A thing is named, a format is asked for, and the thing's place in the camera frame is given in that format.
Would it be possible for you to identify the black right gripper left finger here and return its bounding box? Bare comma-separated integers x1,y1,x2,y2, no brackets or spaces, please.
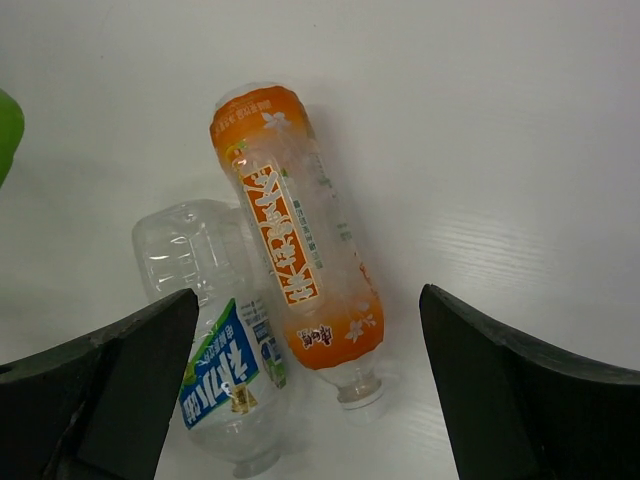
1,289,199,479

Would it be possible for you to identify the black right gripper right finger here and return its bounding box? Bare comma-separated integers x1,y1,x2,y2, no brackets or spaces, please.
419,285,639,479

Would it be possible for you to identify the clear bottle green white label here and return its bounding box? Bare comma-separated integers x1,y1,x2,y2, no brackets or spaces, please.
132,199,288,479

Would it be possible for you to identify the orange capped orange label bottle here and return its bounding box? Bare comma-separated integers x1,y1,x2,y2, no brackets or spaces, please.
210,82,387,424

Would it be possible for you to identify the green plastic bin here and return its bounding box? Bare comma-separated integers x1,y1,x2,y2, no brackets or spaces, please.
0,89,25,186

